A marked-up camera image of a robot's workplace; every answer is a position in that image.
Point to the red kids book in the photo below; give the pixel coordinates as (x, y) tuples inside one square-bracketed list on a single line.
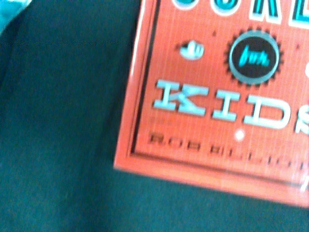
[(218, 97)]

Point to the black tablecloth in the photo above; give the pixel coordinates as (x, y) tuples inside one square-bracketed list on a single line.
[(63, 73)]

